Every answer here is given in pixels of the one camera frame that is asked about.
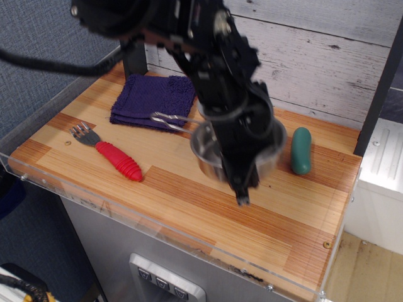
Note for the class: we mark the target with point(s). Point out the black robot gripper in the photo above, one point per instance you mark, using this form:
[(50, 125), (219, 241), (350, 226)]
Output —
[(242, 120)]

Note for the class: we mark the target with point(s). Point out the silver metal pot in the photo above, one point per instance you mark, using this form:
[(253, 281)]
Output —
[(205, 146)]

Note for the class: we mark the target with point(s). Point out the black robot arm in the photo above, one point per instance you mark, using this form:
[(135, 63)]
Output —
[(202, 38)]

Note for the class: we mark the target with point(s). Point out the green toy pickle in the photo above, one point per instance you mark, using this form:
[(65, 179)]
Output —
[(301, 151)]

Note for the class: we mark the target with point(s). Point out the white toy sink counter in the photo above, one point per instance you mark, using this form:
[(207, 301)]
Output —
[(375, 210)]

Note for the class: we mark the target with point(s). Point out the grey dispenser button panel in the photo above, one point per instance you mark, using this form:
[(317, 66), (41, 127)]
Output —
[(165, 281)]

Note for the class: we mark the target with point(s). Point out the purple folded towel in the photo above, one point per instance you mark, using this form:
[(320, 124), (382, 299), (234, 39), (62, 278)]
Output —
[(144, 95)]

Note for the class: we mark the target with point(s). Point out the silver toy fridge cabinet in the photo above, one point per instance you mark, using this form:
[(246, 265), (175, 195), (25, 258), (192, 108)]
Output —
[(229, 261)]

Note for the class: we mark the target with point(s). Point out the clear acrylic table guard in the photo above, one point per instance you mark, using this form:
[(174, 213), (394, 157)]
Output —
[(140, 201)]

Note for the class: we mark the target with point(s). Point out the dark right frame post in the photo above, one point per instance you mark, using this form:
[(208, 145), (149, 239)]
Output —
[(384, 84)]

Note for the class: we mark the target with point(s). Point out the dark frame post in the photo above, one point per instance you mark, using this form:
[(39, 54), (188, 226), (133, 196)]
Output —
[(384, 84), (134, 59)]

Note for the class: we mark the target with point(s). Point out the red handled metal fork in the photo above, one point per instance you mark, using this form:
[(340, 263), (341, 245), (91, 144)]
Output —
[(122, 162)]

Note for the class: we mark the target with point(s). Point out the dark left frame post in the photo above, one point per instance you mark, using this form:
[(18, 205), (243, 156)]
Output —
[(134, 59)]

